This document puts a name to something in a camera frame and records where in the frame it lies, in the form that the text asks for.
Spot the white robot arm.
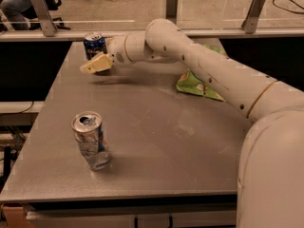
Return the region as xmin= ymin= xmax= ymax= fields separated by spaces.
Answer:
xmin=81 ymin=19 xmax=304 ymax=228

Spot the middle metal bracket post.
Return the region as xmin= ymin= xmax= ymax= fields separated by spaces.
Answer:
xmin=165 ymin=0 xmax=178 ymax=23

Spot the metal bracket post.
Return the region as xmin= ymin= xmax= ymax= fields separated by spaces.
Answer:
xmin=30 ymin=0 xmax=56 ymax=37
xmin=165 ymin=0 xmax=178 ymax=23
xmin=241 ymin=0 xmax=266 ymax=34

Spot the left metal bracket post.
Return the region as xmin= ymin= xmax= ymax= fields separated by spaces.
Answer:
xmin=30 ymin=0 xmax=56 ymax=37

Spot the metal rail beam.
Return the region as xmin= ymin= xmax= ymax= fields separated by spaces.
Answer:
xmin=0 ymin=28 xmax=304 ymax=42

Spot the right metal bracket post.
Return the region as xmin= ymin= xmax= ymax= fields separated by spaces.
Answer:
xmin=241 ymin=0 xmax=266 ymax=34

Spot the cardboard box corner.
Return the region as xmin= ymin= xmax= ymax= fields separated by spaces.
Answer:
xmin=2 ymin=205 xmax=35 ymax=228

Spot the seated person in jeans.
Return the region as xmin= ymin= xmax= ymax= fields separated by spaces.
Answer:
xmin=1 ymin=0 xmax=32 ymax=30

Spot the black floor cable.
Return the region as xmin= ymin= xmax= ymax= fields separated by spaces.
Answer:
xmin=269 ymin=0 xmax=304 ymax=16

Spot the green dang snack bag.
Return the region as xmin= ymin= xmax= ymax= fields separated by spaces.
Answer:
xmin=176 ymin=44 xmax=227 ymax=103

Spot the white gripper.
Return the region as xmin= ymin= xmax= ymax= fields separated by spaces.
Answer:
xmin=80 ymin=35 xmax=132 ymax=74

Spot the crushed silver soda can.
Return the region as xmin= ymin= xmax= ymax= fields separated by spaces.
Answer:
xmin=71 ymin=111 xmax=111 ymax=171

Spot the blue pepsi can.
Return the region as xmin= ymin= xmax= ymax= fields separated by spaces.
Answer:
xmin=84 ymin=31 xmax=107 ymax=60

